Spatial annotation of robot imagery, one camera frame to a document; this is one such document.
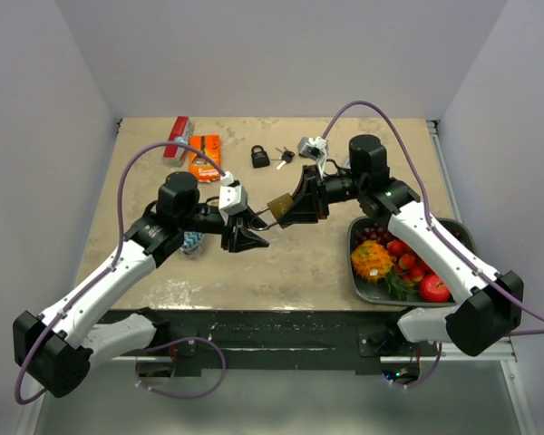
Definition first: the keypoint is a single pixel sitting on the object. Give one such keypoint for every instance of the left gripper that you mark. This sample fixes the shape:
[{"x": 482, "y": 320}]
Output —
[{"x": 241, "y": 239}]

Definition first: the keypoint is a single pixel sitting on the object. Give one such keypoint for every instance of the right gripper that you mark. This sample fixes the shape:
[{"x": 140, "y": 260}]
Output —
[{"x": 310, "y": 198}]

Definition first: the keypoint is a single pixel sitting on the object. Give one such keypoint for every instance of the large brass padlock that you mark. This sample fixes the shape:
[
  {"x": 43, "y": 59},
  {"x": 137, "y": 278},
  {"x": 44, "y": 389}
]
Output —
[{"x": 277, "y": 208}]

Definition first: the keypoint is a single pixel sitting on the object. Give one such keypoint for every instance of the black padlock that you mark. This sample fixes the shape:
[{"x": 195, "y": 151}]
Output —
[{"x": 259, "y": 157}]

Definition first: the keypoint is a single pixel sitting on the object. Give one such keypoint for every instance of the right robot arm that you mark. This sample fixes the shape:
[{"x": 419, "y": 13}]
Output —
[{"x": 485, "y": 299}]

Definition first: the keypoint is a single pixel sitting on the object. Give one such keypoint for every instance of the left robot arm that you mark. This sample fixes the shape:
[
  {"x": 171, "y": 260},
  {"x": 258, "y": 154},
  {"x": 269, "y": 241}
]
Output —
[{"x": 59, "y": 346}]

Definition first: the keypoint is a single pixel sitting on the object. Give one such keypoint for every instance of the blue zigzag pouch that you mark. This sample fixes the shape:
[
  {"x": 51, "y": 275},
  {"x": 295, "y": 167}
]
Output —
[{"x": 193, "y": 244}]

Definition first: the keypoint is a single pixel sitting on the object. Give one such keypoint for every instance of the dark grapes bunch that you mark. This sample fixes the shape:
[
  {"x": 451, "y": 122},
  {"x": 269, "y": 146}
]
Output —
[{"x": 373, "y": 232}]

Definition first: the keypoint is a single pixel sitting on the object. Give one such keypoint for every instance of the orange box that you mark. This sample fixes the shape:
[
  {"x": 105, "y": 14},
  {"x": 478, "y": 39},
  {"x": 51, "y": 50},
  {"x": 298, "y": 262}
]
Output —
[{"x": 210, "y": 146}]

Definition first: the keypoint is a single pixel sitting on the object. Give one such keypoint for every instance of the grey fruit tray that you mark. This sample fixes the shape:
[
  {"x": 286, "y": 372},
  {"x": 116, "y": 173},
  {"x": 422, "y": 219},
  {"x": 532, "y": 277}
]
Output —
[{"x": 389, "y": 291}]

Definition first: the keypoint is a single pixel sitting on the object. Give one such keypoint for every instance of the black mounting base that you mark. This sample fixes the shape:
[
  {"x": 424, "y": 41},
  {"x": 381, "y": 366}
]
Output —
[{"x": 354, "y": 341}]

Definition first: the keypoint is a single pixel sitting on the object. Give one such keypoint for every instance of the red lychee cluster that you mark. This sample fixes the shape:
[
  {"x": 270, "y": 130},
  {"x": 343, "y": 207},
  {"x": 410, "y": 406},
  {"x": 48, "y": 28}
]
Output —
[{"x": 406, "y": 263}]

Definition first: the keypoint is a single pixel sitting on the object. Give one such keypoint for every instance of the red box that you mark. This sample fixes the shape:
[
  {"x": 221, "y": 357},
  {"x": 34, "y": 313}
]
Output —
[{"x": 180, "y": 133}]

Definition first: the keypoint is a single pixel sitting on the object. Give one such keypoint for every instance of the red apple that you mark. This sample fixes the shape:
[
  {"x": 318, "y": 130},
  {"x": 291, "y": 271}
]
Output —
[{"x": 433, "y": 290}]

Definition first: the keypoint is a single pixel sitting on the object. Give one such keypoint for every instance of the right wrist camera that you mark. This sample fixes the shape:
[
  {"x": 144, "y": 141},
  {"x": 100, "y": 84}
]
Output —
[{"x": 316, "y": 149}]

